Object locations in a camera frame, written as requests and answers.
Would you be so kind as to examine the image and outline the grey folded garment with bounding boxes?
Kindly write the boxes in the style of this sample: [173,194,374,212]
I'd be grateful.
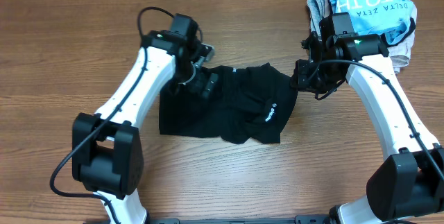
[307,0,334,40]

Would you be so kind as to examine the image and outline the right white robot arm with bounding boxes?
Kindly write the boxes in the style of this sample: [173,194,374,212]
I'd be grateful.
[291,12,443,224]

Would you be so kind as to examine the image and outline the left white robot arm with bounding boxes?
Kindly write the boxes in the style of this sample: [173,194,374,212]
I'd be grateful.
[71,14,217,223]

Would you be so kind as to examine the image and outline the beige folded garment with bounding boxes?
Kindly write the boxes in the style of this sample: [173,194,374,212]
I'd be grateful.
[388,31,415,74]

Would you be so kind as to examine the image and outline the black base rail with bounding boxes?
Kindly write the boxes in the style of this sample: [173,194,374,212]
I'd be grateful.
[148,214,331,224]

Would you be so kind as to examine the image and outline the light blue printed t-shirt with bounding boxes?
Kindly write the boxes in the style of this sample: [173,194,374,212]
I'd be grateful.
[330,0,416,46]

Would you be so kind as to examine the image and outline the black t-shirt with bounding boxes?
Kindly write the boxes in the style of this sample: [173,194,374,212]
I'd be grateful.
[159,63,298,144]

